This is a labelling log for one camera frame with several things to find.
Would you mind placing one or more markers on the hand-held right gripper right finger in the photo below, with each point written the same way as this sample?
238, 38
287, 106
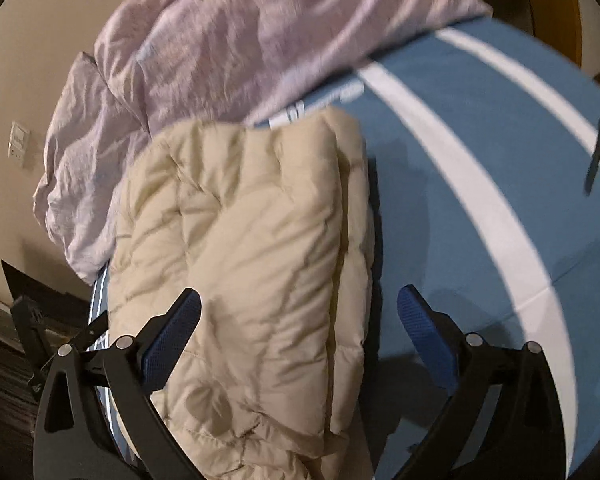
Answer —
427, 335

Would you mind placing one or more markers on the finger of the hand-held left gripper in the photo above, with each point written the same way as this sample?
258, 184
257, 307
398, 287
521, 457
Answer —
82, 337

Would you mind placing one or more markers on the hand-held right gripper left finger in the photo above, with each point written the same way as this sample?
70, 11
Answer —
172, 340

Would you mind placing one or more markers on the beige puffer jacket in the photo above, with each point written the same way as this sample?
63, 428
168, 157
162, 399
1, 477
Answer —
260, 260

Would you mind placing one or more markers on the blue white striped bed sheet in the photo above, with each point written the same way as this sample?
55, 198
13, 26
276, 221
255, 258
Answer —
480, 185

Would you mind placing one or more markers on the lavender duvet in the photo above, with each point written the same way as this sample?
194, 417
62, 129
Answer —
195, 50

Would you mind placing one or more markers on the orange wooden trim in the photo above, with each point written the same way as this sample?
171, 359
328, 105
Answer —
555, 15

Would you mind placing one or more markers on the white wall socket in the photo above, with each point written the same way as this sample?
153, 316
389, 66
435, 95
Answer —
17, 142

